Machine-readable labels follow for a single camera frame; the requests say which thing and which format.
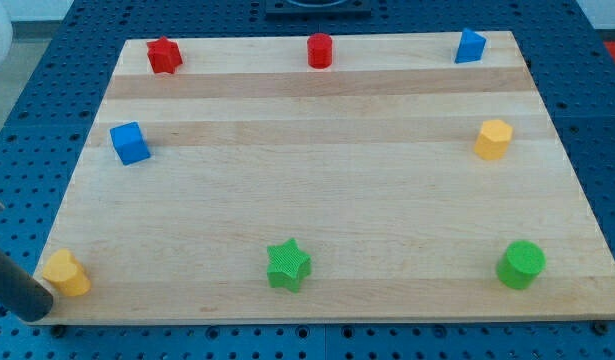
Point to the blue cube block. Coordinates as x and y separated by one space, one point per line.
129 144

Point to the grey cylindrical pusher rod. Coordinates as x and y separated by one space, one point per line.
22 294

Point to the blue triangle block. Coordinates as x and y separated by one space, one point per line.
471 47

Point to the green cylinder block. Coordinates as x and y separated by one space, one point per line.
521 263

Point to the yellow heart block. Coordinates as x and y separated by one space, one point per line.
66 274

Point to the red cylinder block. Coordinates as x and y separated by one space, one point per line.
320 50

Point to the green star block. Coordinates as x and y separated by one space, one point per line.
288 266

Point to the red star block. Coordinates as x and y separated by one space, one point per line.
164 55

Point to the yellow hexagon block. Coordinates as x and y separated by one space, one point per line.
493 139

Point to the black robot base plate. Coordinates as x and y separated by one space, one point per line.
316 7

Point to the wooden board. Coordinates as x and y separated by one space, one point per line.
368 164

